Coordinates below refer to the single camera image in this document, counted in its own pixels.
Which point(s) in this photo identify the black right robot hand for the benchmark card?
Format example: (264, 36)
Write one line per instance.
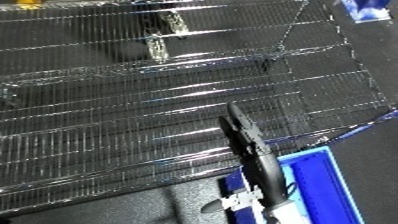
(260, 156)

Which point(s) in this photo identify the pale right robot arm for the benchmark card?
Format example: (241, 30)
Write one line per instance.
(284, 216)

